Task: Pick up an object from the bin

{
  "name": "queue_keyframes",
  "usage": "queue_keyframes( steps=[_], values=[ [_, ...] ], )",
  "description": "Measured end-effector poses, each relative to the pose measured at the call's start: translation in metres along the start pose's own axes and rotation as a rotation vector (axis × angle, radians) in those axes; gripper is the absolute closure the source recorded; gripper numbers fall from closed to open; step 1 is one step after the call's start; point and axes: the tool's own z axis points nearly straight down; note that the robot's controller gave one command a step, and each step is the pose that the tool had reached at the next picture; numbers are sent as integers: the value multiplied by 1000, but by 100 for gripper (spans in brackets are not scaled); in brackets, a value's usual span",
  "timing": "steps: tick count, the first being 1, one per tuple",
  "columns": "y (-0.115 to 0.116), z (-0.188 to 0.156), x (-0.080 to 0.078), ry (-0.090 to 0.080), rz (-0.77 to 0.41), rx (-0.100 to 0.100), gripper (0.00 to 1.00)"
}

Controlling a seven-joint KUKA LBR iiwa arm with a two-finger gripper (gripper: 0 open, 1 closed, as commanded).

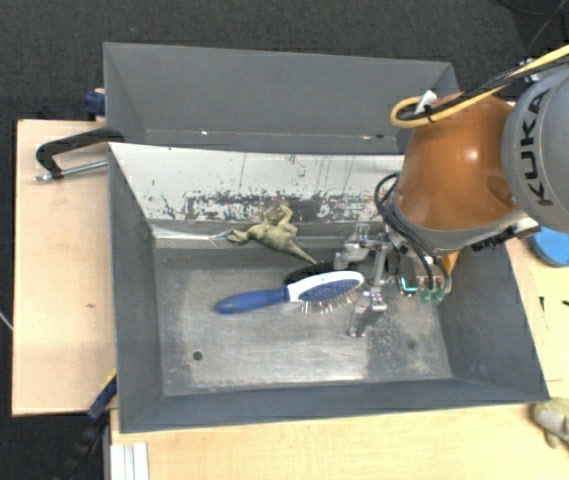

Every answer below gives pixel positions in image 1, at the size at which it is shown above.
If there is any blue and white hairbrush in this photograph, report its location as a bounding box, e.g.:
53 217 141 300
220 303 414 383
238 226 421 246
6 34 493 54
213 269 367 316

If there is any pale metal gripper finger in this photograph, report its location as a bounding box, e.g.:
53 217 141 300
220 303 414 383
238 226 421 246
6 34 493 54
346 290 390 339
333 223 383 269

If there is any blue round dish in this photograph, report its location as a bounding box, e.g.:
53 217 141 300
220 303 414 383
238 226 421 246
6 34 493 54
530 226 569 268

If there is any green toy dinosaur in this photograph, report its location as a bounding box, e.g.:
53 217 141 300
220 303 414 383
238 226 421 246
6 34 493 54
225 201 319 266

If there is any pale work glove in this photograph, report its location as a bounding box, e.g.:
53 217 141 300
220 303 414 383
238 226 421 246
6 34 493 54
530 396 569 473

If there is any grey metal bin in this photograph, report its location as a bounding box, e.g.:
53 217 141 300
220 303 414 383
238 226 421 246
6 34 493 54
102 41 551 435

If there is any pale wood board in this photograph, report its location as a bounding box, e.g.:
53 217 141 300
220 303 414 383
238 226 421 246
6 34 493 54
11 118 118 417

